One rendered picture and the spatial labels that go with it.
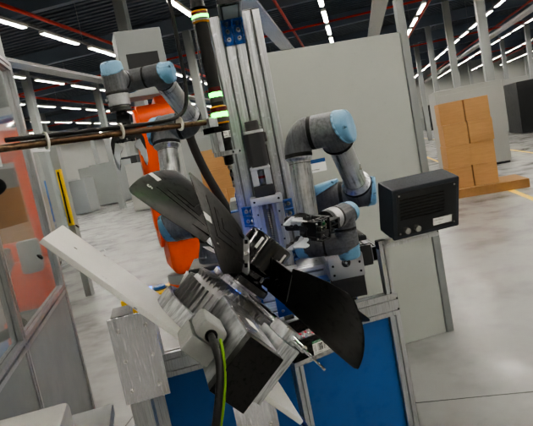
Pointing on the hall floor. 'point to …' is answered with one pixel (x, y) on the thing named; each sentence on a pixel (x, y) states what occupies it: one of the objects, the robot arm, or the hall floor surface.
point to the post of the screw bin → (302, 395)
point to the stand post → (144, 414)
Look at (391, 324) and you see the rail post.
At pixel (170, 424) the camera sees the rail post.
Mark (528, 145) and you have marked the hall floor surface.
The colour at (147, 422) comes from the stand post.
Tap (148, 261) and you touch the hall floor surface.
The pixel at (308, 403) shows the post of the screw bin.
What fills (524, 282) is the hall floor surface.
